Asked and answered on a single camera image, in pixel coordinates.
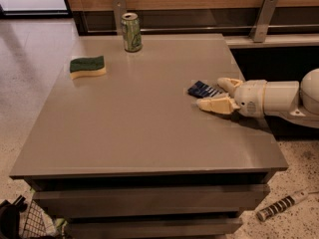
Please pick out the wire mesh basket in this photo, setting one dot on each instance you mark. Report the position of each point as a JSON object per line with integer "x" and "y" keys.
{"x": 35, "y": 224}

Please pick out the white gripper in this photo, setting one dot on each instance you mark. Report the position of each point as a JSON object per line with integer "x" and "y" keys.
{"x": 249, "y": 98}

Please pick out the lower grey drawer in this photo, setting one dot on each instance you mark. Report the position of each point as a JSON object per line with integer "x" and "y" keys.
{"x": 154, "y": 229}

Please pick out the green and yellow sponge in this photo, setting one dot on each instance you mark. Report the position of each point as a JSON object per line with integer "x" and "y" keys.
{"x": 87, "y": 67}

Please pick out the right metal rail bracket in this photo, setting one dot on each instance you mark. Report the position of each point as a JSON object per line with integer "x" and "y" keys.
{"x": 259, "y": 31}

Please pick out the metal rail bracket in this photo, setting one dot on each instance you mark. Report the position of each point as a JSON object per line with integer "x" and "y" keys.
{"x": 259, "y": 31}
{"x": 119, "y": 9}

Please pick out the blue rxbar blueberry wrapper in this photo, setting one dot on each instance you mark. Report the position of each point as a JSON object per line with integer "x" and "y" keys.
{"x": 201, "y": 90}

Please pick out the grey drawer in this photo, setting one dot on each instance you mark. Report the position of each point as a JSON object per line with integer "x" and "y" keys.
{"x": 151, "y": 201}
{"x": 154, "y": 229}

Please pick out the upper grey drawer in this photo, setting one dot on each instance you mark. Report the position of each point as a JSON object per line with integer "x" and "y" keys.
{"x": 151, "y": 201}

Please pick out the metal rail bar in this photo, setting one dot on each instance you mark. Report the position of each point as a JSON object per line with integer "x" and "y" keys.
{"x": 228, "y": 30}

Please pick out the black object on floor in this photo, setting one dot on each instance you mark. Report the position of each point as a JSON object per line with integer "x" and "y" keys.
{"x": 10, "y": 217}

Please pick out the left metal rail bracket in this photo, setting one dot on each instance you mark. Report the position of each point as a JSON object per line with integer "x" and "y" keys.
{"x": 119, "y": 9}

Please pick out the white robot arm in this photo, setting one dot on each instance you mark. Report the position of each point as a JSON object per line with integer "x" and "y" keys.
{"x": 296, "y": 102}

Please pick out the striped white handle tool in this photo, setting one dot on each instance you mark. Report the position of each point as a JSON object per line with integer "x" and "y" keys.
{"x": 281, "y": 205}

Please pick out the green soda can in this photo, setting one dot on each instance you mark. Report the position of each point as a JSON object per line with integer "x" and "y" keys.
{"x": 131, "y": 32}

